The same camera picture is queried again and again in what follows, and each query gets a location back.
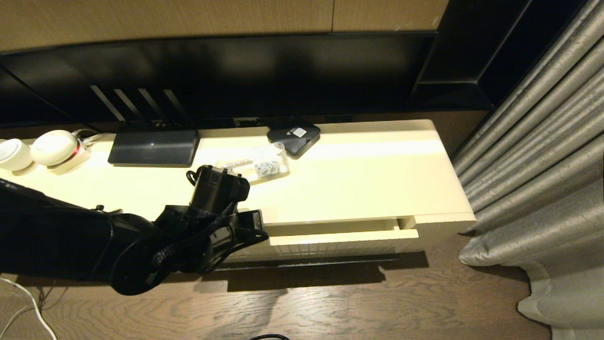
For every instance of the grey curtain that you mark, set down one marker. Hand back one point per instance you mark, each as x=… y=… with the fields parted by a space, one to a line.
x=542 y=179

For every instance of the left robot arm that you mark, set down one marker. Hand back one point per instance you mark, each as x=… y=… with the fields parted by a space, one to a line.
x=56 y=236

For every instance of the black flat television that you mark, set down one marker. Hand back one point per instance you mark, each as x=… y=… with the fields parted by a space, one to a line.
x=236 y=71

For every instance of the black wall shelf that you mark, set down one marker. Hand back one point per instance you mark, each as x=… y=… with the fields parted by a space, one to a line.
x=472 y=61

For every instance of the cream cabinet drawer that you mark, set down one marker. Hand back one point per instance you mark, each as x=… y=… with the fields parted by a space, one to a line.
x=339 y=242

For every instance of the black set-top box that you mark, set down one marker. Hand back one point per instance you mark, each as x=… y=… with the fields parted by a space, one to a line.
x=292 y=139

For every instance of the black router with antennas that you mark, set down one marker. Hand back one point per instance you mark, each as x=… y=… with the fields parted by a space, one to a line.
x=153 y=147

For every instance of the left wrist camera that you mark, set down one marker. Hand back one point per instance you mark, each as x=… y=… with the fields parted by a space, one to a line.
x=250 y=221

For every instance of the cream low cabinet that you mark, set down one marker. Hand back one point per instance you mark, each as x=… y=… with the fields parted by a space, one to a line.
x=358 y=179

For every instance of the clear plastic bag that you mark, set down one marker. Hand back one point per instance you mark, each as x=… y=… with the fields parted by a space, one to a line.
x=264 y=163

